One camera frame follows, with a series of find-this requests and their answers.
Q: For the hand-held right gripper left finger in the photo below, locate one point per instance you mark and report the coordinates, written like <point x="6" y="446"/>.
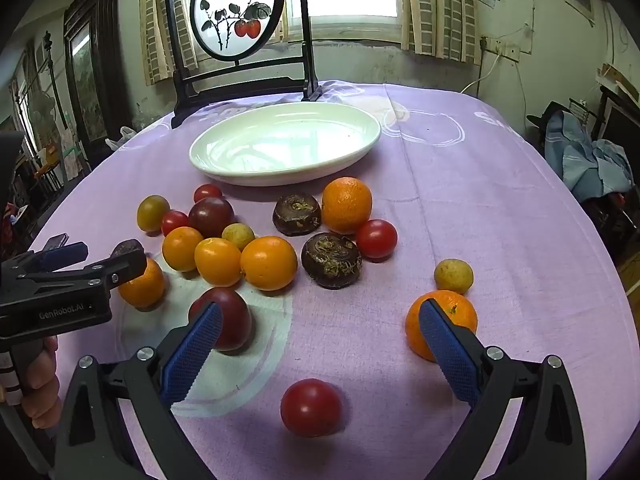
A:
<point x="192" y="355"/>

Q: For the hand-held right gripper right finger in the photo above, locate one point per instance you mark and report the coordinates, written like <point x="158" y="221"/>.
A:
<point x="450" y="355"/>

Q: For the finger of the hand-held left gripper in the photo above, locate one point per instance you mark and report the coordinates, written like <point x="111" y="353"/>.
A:
<point x="65" y="252"/>
<point x="127" y="267"/>

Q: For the dark brown water chestnut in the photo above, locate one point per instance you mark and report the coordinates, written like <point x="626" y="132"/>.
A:
<point x="296" y="214"/>
<point x="126" y="247"/>
<point x="331" y="260"/>

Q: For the dark red plum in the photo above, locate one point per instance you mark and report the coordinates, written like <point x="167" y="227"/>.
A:
<point x="235" y="320"/>

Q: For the olive yellow tomato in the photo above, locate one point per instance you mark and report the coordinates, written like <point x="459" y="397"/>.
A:
<point x="153" y="212"/>

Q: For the red cherry tomato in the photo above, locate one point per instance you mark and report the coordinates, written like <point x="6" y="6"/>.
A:
<point x="207" y="192"/>
<point x="173" y="222"/>
<point x="376" y="238"/>

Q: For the dark purple plum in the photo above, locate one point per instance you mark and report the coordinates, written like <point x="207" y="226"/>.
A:
<point x="211" y="216"/>

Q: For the mandarin orange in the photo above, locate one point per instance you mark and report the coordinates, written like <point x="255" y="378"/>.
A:
<point x="462" y="310"/>
<point x="346" y="205"/>

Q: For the white oval plate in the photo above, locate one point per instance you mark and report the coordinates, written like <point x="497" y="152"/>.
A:
<point x="285" y="145"/>

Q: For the person's left hand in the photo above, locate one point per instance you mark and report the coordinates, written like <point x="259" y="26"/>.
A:
<point x="42" y="385"/>

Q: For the large red tomato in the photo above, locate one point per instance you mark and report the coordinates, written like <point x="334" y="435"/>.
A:
<point x="311" y="407"/>

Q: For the white plastic bag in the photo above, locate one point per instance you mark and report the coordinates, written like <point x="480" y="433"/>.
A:
<point x="122" y="135"/>

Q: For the dark wooden framed panel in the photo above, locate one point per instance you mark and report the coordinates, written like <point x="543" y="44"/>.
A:
<point x="100" y="35"/>

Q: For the blue clothing pile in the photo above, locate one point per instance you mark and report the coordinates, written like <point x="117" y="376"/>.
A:
<point x="580" y="160"/>

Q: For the checkered curtain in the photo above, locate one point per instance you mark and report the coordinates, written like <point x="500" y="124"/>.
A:
<point x="157" y="25"/>
<point x="440" y="10"/>

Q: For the black hat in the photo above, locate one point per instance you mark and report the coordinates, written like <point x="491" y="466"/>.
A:
<point x="547" y="112"/>

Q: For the wall power strip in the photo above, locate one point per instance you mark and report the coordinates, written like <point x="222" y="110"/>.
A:
<point x="505" y="50"/>

